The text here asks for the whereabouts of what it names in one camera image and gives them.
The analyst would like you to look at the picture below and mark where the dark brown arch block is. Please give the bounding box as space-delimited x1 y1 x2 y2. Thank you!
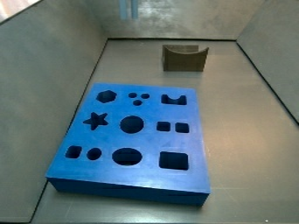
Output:
163 45 210 72

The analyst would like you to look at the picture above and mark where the blue shape sorting board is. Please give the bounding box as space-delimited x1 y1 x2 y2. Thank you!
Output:
46 83 211 206

